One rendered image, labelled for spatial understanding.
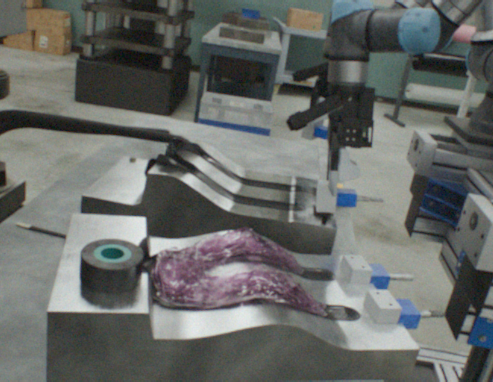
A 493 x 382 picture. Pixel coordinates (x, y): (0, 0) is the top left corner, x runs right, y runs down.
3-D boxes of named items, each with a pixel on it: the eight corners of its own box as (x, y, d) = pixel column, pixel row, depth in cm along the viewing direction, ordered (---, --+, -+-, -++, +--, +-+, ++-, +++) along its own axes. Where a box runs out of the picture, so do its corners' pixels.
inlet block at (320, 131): (348, 147, 148) (353, 129, 146) (341, 150, 144) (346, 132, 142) (308, 134, 154) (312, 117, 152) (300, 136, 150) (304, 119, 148)
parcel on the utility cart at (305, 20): (313, 34, 695) (318, 12, 684) (319, 37, 665) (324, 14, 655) (283, 29, 689) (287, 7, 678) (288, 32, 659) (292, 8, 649)
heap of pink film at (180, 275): (299, 261, 91) (308, 221, 88) (333, 325, 75) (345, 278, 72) (148, 255, 85) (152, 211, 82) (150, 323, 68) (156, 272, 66)
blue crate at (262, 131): (266, 141, 470) (270, 117, 462) (266, 154, 431) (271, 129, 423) (199, 130, 468) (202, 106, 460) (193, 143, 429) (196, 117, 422)
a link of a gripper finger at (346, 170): (360, 198, 97) (362, 148, 97) (328, 196, 98) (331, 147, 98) (358, 198, 100) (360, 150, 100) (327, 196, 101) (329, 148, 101)
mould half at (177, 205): (323, 216, 126) (335, 164, 121) (327, 270, 101) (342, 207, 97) (122, 178, 128) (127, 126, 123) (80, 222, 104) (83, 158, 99)
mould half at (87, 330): (346, 281, 99) (359, 230, 95) (409, 379, 75) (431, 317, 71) (70, 271, 87) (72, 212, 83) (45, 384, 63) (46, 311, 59)
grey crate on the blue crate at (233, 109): (270, 118, 462) (273, 102, 456) (271, 130, 424) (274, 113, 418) (202, 108, 460) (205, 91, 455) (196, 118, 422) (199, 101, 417)
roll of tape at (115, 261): (99, 255, 72) (101, 233, 71) (152, 270, 71) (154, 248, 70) (67, 282, 65) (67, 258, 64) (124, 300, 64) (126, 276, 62)
